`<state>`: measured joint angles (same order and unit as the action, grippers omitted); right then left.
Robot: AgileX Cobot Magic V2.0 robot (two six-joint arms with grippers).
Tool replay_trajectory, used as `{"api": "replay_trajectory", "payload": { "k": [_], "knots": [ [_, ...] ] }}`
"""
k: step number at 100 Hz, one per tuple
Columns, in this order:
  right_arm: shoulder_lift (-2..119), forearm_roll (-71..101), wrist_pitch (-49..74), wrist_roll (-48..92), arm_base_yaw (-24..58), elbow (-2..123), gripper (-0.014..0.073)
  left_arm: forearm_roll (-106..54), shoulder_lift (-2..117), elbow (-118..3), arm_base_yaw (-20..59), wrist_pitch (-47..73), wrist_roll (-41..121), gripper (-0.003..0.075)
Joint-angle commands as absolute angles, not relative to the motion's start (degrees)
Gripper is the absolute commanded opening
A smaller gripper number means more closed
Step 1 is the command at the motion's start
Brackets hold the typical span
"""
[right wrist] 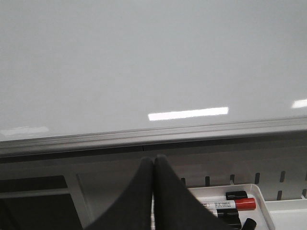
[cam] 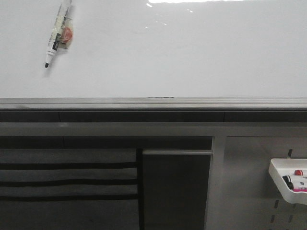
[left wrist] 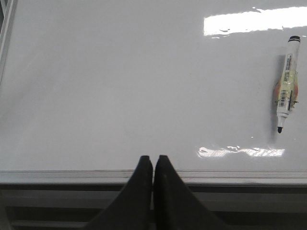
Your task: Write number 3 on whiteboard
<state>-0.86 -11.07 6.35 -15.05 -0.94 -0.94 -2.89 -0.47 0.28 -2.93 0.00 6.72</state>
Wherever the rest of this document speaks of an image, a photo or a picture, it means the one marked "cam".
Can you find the white plastic marker tray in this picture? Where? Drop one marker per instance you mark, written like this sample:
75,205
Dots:
280,167

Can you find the grey slotted stand panel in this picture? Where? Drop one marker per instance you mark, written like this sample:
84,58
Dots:
245,196

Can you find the pink marker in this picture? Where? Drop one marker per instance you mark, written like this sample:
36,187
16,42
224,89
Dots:
300,190

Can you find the red-capped white marker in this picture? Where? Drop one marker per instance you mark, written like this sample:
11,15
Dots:
300,172

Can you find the dark grey panel with rail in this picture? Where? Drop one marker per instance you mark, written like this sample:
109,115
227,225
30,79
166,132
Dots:
175,188

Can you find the white whiteboard with aluminium frame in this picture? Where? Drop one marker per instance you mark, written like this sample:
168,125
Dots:
146,54

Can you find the black-capped white marker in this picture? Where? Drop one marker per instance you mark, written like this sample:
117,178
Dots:
294,179
292,186

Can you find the white black-tip whiteboard marker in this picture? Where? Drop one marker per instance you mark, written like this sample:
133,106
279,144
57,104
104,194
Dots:
57,31

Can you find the grey fabric organizer with pockets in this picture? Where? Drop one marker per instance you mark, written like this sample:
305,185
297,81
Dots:
70,189

